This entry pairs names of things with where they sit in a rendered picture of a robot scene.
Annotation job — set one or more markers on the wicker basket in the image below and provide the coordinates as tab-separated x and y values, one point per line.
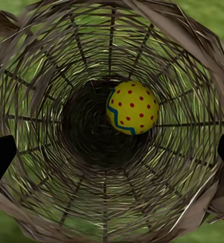
71	161

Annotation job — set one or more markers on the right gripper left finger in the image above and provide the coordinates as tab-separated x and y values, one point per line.
7	152

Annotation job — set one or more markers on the easter egg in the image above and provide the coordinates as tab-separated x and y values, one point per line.
132	108

